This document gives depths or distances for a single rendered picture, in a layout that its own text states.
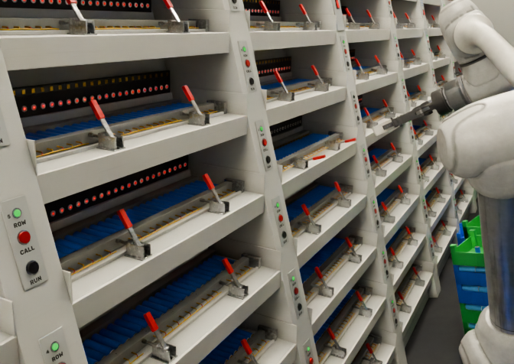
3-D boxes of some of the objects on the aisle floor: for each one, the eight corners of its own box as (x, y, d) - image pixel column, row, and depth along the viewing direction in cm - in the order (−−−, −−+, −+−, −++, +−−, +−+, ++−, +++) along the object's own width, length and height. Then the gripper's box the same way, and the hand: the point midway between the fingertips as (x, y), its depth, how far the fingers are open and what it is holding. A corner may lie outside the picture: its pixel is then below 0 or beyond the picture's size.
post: (347, 498, 152) (208, -161, 127) (336, 524, 144) (185, -173, 119) (284, 485, 162) (143, -128, 137) (269, 508, 154) (118, -137, 129)
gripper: (449, 114, 152) (372, 146, 164) (458, 107, 165) (387, 138, 177) (437, 89, 152) (362, 124, 164) (447, 84, 165) (377, 116, 177)
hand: (385, 126), depth 169 cm, fingers open, 3 cm apart
